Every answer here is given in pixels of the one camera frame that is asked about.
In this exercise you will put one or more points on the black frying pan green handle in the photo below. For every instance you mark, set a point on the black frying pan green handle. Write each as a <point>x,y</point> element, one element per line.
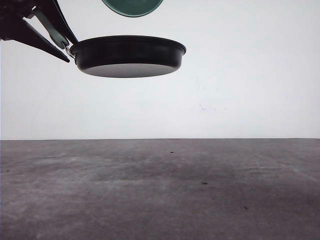
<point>119,56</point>

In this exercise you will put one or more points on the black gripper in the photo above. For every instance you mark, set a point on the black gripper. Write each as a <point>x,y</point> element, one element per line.
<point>14,27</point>

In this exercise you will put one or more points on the teal ceramic bowl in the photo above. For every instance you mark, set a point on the teal ceramic bowl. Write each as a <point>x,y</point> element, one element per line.
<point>133,8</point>

